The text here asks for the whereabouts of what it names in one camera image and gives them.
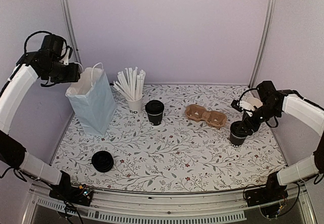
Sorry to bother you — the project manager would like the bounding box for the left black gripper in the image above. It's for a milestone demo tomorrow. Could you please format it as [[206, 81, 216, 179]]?
[[43, 58, 81, 83]]

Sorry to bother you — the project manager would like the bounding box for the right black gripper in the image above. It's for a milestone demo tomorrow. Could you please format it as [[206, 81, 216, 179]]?
[[236, 103, 280, 136]]

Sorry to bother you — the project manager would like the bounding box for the single black cup lid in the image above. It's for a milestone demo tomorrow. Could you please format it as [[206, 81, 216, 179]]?
[[230, 121, 249, 138]]

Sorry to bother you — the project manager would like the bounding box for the single black paper cup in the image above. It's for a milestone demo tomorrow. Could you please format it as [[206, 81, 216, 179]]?
[[229, 133, 246, 146]]

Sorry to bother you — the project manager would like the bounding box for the stack of paper cups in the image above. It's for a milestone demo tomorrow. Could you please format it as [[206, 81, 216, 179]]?
[[247, 97, 263, 108]]

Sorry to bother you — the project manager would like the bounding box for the light blue paper bag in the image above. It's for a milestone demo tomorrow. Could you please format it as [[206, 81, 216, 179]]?
[[65, 62, 117, 137]]

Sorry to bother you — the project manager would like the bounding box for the brown cardboard cup carrier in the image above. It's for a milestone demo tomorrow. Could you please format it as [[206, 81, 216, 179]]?
[[185, 104, 227, 128]]

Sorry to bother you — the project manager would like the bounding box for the white cup holding straws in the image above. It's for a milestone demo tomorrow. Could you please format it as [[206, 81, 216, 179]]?
[[127, 96, 143, 114]]

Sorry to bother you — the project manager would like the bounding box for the stack of black lids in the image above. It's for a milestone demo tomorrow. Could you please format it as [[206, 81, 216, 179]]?
[[91, 151, 114, 173]]

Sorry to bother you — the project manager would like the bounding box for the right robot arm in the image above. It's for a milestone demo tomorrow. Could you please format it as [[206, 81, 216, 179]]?
[[230, 80, 323, 202]]

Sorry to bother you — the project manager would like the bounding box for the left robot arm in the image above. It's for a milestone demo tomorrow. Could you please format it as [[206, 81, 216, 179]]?
[[1, 31, 80, 201]]

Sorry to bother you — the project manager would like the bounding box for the black lidded coffee cup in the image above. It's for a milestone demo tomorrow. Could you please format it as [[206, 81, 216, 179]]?
[[145, 100, 165, 126]]

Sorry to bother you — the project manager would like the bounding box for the bundle of wrapped straws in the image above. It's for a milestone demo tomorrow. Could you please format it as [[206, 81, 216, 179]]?
[[113, 67, 146, 101]]

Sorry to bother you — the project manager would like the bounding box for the floral table mat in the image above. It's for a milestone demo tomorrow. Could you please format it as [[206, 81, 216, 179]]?
[[52, 85, 286, 193]]

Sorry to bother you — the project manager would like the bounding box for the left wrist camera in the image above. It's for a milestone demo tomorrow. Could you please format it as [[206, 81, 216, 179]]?
[[60, 46, 73, 66]]

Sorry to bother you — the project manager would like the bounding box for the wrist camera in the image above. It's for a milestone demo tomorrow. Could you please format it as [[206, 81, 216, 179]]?
[[231, 100, 255, 112], [60, 46, 73, 66]]

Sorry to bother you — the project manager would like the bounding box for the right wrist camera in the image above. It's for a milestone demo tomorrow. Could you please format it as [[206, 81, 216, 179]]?
[[231, 100, 255, 112]]

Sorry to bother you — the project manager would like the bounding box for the front aluminium rail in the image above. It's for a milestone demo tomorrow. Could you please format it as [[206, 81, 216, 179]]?
[[23, 185, 316, 223]]

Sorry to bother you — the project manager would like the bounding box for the left aluminium frame post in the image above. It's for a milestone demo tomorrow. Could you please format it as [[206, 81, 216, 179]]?
[[60, 0, 82, 64]]

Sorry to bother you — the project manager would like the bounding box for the aluminium frame post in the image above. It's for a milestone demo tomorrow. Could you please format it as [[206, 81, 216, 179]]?
[[249, 0, 276, 87], [60, 0, 82, 64]]

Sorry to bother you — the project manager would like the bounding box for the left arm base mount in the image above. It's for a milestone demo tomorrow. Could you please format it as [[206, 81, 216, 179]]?
[[49, 184, 93, 206]]

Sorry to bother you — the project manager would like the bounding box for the right aluminium frame post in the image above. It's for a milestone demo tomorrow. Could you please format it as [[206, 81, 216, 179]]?
[[249, 0, 276, 87]]

